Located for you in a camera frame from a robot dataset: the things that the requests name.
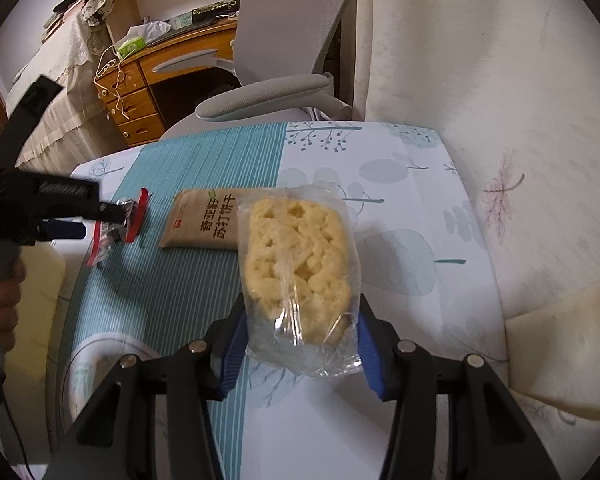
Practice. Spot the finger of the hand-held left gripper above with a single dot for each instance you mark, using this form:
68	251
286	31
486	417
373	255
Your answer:
62	230
111	211

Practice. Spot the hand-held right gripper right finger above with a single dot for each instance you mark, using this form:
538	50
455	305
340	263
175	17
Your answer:
372	355

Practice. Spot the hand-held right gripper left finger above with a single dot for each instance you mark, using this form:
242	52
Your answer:
232	355

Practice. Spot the red edged clear snack packet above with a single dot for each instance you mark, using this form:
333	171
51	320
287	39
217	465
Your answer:
136	215

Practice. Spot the clear packet of rice cake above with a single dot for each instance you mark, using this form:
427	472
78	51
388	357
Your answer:
295	260

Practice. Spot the person's left hand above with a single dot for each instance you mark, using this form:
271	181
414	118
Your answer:
2	310

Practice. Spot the beige cracker packet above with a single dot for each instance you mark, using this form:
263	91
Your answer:
200	220

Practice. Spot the bed with beige lace cover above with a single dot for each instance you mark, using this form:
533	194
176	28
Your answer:
65	90

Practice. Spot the wooden desk with drawers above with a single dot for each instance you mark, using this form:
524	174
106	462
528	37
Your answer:
130	105

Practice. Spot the green tissue box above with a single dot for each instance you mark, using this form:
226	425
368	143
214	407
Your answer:
131	47

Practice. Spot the cream cushion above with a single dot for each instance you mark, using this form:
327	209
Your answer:
570	350

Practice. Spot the grey office chair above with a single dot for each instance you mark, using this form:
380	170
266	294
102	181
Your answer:
290	20

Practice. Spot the white floral cloth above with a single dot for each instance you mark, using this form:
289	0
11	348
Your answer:
480	85

